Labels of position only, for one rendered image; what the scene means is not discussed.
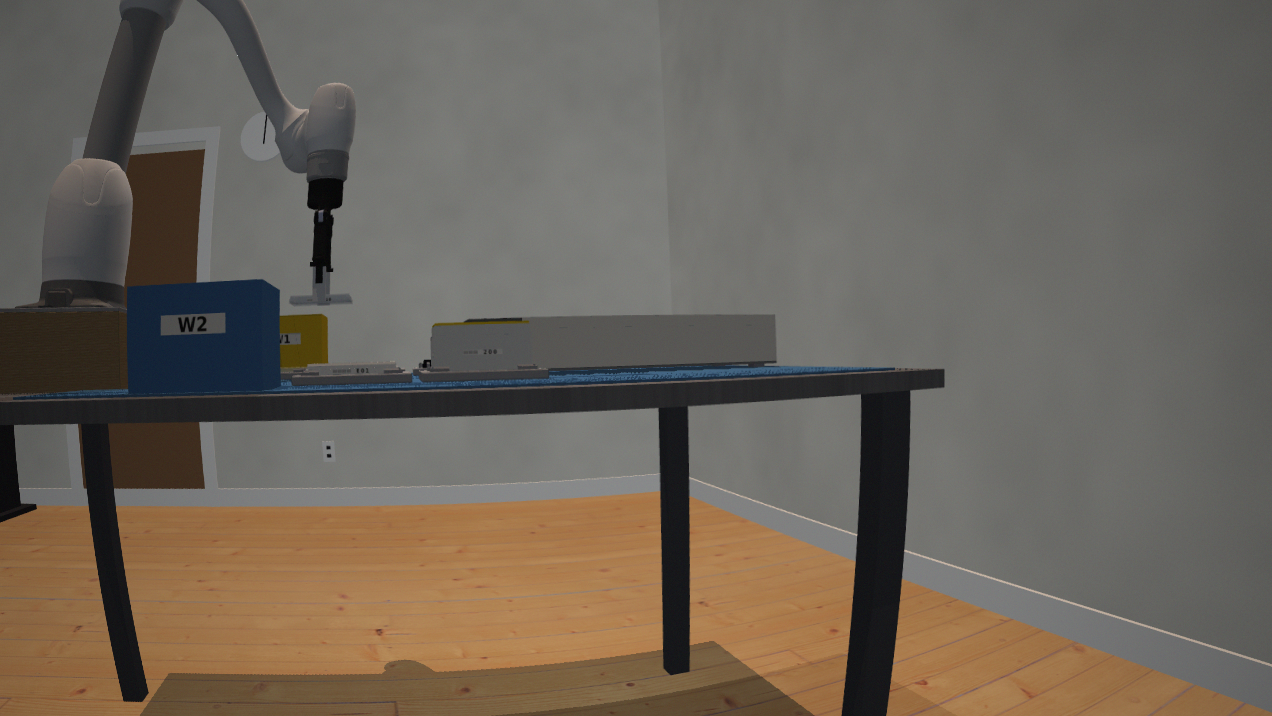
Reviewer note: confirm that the blue bin labelled w2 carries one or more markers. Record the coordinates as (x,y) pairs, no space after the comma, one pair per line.
(203,337)

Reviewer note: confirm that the yellow bin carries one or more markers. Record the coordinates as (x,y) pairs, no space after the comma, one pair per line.
(303,340)

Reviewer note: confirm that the blue bench mat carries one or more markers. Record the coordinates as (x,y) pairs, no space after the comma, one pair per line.
(556,378)

